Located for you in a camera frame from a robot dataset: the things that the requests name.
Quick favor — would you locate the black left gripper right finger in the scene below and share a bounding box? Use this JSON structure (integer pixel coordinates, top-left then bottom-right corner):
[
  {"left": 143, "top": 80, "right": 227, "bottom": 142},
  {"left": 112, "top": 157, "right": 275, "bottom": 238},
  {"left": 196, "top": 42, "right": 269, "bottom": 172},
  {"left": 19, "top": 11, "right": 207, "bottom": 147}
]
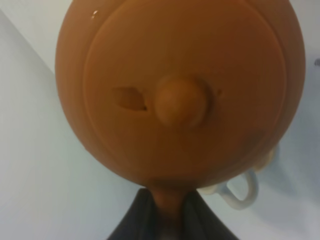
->
[{"left": 181, "top": 190, "right": 238, "bottom": 240}]

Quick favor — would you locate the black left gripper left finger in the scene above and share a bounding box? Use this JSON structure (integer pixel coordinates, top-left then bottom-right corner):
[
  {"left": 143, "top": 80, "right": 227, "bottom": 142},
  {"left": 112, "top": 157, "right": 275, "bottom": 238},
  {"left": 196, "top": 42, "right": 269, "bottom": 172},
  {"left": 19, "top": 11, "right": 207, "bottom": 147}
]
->
[{"left": 107, "top": 188, "right": 158, "bottom": 240}]

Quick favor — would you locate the brown clay teapot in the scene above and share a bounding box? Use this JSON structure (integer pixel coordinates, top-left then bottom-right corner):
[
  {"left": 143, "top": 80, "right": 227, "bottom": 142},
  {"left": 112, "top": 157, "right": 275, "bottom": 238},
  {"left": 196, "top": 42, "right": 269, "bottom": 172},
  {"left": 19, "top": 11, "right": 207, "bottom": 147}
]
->
[{"left": 55, "top": 0, "right": 306, "bottom": 240}]

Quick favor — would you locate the near white teacup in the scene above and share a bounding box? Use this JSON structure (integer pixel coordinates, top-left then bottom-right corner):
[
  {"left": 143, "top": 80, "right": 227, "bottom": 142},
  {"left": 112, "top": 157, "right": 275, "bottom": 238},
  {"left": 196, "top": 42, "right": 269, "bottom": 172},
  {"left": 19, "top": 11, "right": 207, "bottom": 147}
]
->
[{"left": 197, "top": 145, "right": 279, "bottom": 210}]

